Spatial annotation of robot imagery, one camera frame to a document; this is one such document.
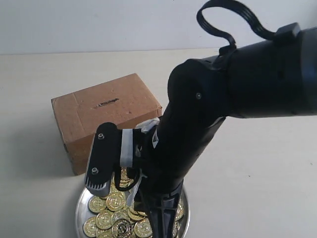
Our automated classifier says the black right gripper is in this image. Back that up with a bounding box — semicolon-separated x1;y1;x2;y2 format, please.
112;125;185;238

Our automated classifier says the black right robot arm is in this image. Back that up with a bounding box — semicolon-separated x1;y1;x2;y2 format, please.
121;23;317;238

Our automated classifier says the brown cardboard box with slot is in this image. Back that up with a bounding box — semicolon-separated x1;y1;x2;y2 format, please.
51;73;162;176

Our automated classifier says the gold coin bottom centre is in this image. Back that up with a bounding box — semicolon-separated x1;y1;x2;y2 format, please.
134;218;153;238

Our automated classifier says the gold coin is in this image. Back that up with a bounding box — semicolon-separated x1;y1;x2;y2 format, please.
88;196;106;213
95;210;113;230
106;192;126;212
134;218;153;238
83;216;97;238

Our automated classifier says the gold coin left middle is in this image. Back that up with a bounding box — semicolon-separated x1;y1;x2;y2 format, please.
106;192;126;212

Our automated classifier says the gold coin lower left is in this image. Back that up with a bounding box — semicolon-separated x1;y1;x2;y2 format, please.
95;210;113;230

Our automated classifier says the round steel plate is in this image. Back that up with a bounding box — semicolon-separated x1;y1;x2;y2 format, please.
75;186;190;238

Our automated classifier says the gold coin far left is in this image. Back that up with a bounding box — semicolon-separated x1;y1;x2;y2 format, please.
88;196;106;213

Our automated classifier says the gold coin bottom left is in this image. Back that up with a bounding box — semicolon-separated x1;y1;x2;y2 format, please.
83;216;97;238

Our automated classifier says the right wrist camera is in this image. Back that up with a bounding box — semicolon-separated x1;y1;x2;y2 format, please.
84;122;120;197

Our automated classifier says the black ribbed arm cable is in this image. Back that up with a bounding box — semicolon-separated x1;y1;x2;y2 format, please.
196;0;275;45

